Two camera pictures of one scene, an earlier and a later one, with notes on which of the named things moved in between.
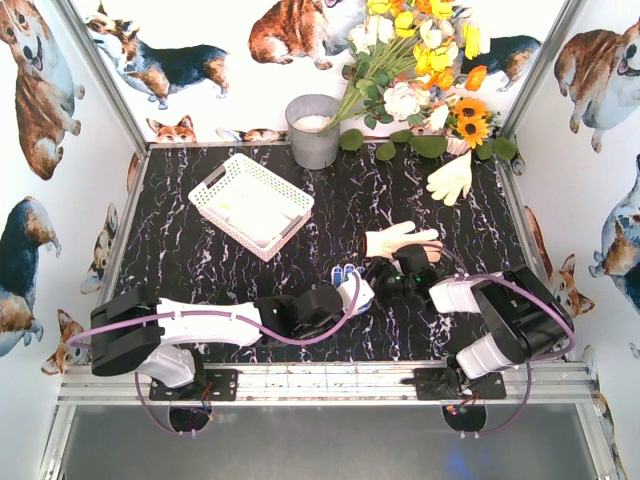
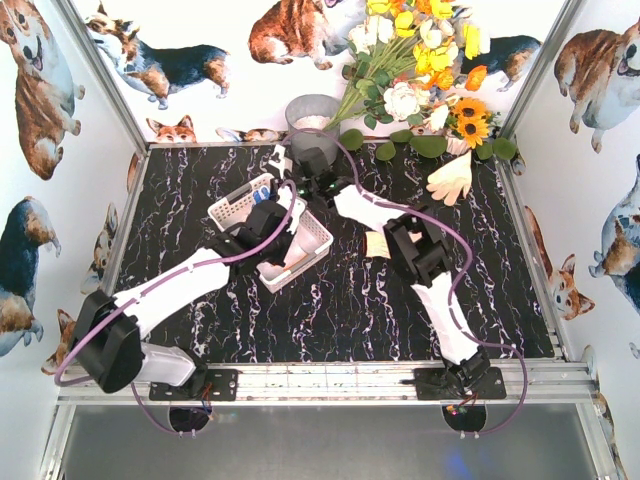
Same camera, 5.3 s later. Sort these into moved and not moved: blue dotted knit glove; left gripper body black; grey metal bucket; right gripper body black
Moved: left gripper body black; right gripper body black; blue dotted knit glove
Not moved: grey metal bucket
